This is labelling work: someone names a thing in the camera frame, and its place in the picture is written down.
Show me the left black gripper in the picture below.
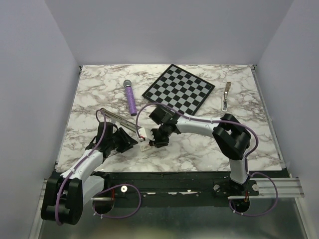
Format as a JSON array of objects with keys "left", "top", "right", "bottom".
[{"left": 108, "top": 126, "right": 138, "bottom": 153}]

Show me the grey black stapler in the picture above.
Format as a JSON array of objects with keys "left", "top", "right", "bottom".
[{"left": 100, "top": 108, "right": 141, "bottom": 132}]

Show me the white stapler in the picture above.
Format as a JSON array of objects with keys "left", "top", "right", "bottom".
[{"left": 221, "top": 82, "right": 231, "bottom": 112}]

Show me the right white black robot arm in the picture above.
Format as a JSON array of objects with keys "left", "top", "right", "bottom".
[{"left": 149, "top": 107, "right": 251, "bottom": 195}]

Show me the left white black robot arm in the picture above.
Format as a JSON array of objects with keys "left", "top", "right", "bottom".
[{"left": 41, "top": 122, "right": 138, "bottom": 225}]

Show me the black white chessboard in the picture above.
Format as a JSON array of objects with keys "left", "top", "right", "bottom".
[{"left": 142, "top": 64, "right": 215, "bottom": 116}]

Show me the purple glitter microphone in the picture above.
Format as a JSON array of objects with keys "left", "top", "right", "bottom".
[{"left": 123, "top": 80, "right": 137, "bottom": 116}]

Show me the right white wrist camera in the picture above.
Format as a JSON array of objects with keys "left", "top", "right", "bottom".
[{"left": 137, "top": 127, "right": 154, "bottom": 141}]

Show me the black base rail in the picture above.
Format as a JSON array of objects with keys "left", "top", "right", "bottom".
[{"left": 84, "top": 170, "right": 291, "bottom": 209}]

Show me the aluminium frame rail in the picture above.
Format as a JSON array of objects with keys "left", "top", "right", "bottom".
[{"left": 29, "top": 170, "right": 308, "bottom": 239}]

